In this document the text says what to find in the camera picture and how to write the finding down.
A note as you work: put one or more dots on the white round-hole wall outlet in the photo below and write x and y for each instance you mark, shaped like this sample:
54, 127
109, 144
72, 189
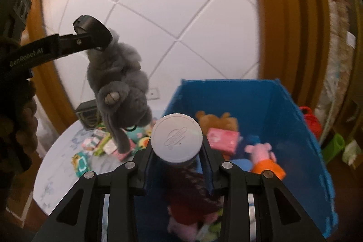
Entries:
154, 93

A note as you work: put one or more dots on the pink tissue pack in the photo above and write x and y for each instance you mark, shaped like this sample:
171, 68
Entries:
222, 140

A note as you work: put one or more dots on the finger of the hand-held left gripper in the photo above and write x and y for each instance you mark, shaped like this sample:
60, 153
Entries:
85, 40

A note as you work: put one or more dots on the white lid bottle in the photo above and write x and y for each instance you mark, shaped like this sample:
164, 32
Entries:
175, 137

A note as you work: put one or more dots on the blue plastic container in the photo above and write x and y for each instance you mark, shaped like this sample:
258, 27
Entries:
283, 117

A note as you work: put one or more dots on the blue soft toy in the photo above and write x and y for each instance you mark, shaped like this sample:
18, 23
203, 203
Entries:
248, 145

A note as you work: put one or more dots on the dark gift box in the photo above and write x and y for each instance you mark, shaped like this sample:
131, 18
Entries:
88, 114

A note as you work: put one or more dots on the dark red knitted plush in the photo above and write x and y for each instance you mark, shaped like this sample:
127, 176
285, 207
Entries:
190, 196

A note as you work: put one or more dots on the wooden frame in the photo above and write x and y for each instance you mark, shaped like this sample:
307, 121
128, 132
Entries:
283, 18
51, 83

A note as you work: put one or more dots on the teal patterned toy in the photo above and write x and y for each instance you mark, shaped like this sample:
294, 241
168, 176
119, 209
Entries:
137, 134

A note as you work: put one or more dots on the small pink pack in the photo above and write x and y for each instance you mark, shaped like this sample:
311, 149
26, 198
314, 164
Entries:
89, 144

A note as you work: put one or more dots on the pink pig plush orange dress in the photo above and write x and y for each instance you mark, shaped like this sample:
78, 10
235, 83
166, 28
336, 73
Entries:
263, 157

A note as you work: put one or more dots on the green plastic scoop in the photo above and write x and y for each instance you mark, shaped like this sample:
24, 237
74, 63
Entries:
334, 147

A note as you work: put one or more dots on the pink plush toy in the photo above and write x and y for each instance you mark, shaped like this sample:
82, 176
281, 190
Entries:
181, 229

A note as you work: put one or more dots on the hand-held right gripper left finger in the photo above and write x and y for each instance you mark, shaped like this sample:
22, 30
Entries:
141, 171

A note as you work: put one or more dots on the grey plush toy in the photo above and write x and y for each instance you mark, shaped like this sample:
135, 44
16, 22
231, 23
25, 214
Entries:
122, 72

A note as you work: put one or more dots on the printed plastic bag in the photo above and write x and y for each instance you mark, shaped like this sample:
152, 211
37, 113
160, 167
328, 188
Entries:
337, 60

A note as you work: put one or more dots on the yellow teal toy packet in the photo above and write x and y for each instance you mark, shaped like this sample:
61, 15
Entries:
80, 164

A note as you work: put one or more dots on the brown plush toy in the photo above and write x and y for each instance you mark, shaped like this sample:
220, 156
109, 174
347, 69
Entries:
215, 120

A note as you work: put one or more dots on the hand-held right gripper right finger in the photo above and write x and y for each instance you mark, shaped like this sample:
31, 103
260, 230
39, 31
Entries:
210, 171

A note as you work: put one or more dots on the white crumpled paper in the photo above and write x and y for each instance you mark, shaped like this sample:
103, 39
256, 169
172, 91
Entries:
351, 151

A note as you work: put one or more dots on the green white packet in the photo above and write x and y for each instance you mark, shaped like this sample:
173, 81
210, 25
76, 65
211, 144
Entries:
211, 227

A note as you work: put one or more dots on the red plastic basket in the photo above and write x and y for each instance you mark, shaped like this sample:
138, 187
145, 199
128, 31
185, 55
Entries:
312, 123

